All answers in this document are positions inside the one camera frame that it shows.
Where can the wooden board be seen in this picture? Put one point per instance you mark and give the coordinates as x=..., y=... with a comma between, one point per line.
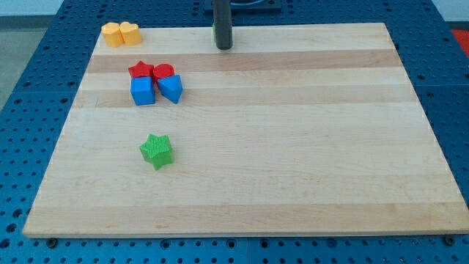
x=302, y=130

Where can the blue triangle block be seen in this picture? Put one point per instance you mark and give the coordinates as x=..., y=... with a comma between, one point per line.
x=171, y=88

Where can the green star block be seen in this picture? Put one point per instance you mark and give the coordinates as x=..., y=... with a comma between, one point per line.
x=157, y=150

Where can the red cylinder block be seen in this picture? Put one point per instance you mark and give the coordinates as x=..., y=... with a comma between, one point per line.
x=162, y=71

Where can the blue cube block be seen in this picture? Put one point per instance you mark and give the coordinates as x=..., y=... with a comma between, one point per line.
x=142, y=91

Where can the red star block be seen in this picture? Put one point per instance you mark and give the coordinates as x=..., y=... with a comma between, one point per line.
x=141, y=69

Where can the yellow heart block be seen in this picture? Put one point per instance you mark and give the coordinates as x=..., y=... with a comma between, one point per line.
x=130, y=33

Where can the yellow pentagon block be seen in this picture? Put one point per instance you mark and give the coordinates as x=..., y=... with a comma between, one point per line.
x=112, y=34

